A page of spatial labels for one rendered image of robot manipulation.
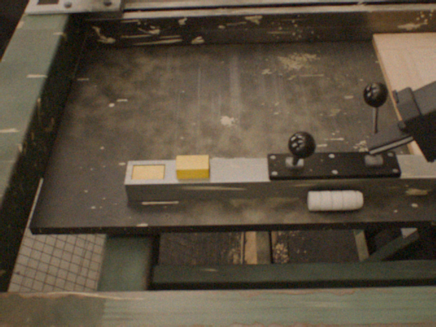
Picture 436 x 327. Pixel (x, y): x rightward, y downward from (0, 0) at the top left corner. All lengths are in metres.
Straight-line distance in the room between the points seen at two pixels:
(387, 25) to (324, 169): 0.45
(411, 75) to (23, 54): 0.72
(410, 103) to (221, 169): 0.30
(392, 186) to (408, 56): 0.36
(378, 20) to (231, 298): 0.70
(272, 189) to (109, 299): 0.30
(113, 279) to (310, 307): 0.30
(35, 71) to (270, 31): 0.48
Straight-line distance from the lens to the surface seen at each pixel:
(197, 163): 0.84
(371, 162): 0.86
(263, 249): 2.10
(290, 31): 1.18
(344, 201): 0.85
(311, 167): 0.85
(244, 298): 0.71
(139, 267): 0.85
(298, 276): 0.85
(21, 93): 0.98
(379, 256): 2.53
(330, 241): 3.09
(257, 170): 0.85
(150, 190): 0.86
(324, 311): 0.71
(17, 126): 0.91
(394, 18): 1.21
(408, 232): 2.39
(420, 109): 0.74
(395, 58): 1.15
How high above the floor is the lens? 1.90
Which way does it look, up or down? 24 degrees down
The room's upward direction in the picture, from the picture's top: 64 degrees counter-clockwise
